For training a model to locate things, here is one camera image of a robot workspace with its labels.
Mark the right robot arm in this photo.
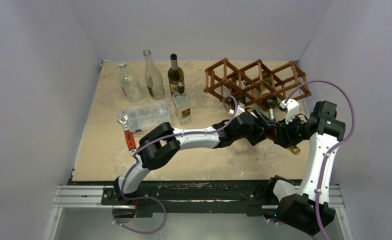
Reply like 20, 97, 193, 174
253, 99, 346, 236

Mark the dark bottle black cap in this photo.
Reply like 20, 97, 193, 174
229, 75, 247, 110

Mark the clear glass bottle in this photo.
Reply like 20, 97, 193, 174
143, 49, 165, 100
118, 62, 144, 102

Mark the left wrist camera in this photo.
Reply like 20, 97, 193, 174
228, 103, 245, 119

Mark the dark bottle silver cap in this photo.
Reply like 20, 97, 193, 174
167, 53, 184, 96

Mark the wooden wine rack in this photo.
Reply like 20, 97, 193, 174
203, 58, 307, 111

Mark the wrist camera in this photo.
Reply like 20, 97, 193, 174
228, 103, 245, 119
278, 99, 300, 125

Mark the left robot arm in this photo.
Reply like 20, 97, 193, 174
113, 112, 276, 205

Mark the red adjustable wrench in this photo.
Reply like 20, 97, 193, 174
118, 113, 137, 155

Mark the clear bottle black cap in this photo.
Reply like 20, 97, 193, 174
172, 81, 192, 126

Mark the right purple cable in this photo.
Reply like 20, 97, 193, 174
283, 80, 356, 240

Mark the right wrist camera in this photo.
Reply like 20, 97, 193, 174
278, 99, 300, 125

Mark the green bottle silver neck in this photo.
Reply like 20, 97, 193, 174
259, 85, 278, 121

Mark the clear plastic screw box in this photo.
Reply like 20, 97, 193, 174
122, 100, 171, 133

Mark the red wine bottle gold cap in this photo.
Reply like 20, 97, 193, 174
264, 121, 301, 155

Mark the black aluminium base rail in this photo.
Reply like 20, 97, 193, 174
51, 179, 346, 220

